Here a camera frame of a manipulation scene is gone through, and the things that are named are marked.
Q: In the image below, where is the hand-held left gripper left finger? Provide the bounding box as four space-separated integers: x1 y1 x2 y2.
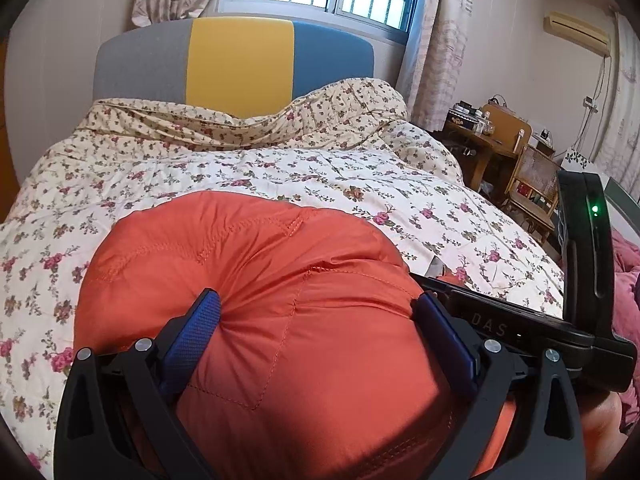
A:
52 287 223 480

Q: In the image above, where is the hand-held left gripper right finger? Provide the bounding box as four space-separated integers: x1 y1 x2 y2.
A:
410 292 586 480

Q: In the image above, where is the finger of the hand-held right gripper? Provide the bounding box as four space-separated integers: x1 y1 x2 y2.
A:
411 257 473 311

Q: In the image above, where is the orange down jacket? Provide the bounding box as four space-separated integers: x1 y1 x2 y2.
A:
74 190 521 480

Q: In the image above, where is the person's right forearm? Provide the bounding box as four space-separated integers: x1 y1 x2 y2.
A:
575 389 632 468

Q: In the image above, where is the pink crumpled cloth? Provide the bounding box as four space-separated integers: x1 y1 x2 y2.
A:
612 230 640 431

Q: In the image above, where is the wooden chair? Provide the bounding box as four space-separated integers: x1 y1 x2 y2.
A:
502 144 563 246

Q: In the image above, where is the wooden desk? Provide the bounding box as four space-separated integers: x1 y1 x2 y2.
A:
440 120 518 196

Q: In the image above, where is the brown wooden board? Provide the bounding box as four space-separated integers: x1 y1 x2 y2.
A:
481 104 532 153

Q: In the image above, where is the white floral bedspread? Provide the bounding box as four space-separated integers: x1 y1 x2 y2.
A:
0 125 568 471

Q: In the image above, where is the patterned tin box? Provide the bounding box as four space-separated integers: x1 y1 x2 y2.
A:
449 102 483 129

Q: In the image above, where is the cream small-flowered quilt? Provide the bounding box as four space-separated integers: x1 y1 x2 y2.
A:
75 77 466 186

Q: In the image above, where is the wooden door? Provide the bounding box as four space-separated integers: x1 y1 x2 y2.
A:
0 110 16 221

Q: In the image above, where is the grey yellow blue headboard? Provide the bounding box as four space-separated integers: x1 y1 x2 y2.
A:
95 16 376 106

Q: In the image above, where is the hanging cable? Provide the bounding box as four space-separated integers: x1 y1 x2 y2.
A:
575 54 613 147

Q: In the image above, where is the wall air conditioner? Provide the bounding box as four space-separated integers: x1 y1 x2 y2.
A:
544 10 612 56

